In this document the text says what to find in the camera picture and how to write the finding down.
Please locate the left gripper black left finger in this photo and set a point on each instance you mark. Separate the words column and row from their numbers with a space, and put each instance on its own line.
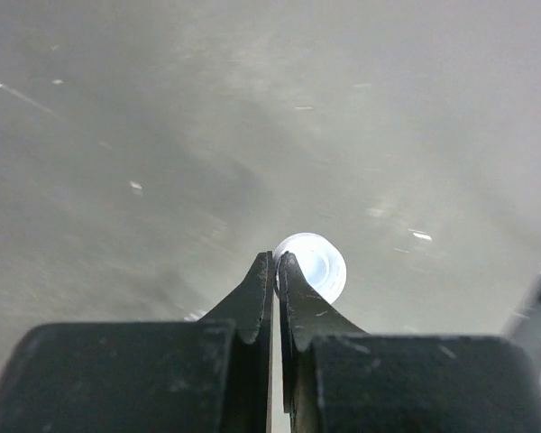
column 208, row 375

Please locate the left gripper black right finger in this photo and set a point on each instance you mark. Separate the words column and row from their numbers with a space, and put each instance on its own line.
column 339, row 378

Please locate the white bottle cap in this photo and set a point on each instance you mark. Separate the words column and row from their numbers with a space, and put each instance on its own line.
column 322, row 264

